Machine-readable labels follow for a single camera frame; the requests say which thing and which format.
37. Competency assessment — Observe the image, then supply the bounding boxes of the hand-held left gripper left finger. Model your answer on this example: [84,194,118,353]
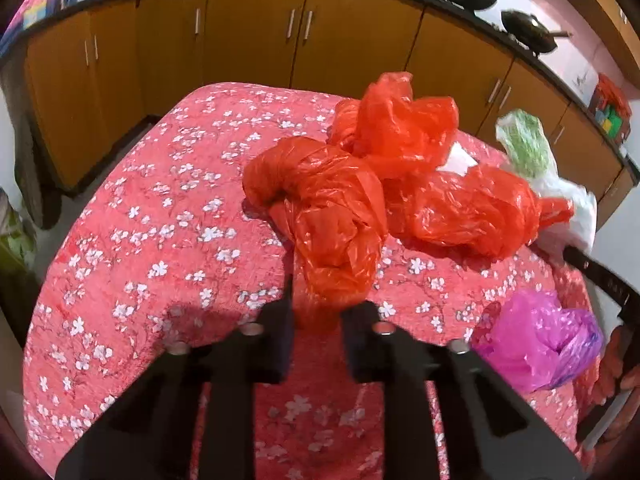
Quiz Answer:
[55,272,297,480]

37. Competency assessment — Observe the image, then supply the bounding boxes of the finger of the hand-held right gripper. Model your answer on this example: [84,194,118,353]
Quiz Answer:
[562,246,640,323]

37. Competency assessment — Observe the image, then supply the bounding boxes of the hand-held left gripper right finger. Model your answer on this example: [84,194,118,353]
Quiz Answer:
[340,301,587,480]

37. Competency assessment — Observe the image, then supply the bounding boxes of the pink plastic bag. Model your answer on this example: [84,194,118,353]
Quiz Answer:
[470,289,604,394]

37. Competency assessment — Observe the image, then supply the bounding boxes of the green printed plastic bag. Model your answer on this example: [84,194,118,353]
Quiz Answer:
[495,110,559,182]

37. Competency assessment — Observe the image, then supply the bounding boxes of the thin white plastic bag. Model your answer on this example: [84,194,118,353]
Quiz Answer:
[442,141,479,174]

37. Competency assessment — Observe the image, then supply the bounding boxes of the red floral tablecloth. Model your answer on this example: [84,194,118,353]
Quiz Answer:
[22,81,603,480]

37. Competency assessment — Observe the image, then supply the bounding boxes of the green box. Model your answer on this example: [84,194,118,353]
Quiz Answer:
[590,105,632,137]

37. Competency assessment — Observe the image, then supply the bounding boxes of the orange bag over condiments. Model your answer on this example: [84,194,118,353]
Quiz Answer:
[594,73,633,112]

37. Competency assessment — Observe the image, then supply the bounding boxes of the wok with lid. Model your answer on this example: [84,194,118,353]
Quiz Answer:
[500,9,572,57]

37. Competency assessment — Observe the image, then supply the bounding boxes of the round dark board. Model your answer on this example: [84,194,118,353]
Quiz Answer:
[14,110,64,232]

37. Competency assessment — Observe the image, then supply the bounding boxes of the wooden base cabinets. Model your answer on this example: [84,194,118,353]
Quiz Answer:
[22,0,640,213]

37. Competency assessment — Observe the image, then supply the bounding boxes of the black kitchen countertop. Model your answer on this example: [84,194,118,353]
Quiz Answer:
[0,0,640,183]

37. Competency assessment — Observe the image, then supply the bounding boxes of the wooden wall cabinet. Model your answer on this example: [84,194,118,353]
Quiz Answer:
[582,0,640,70]

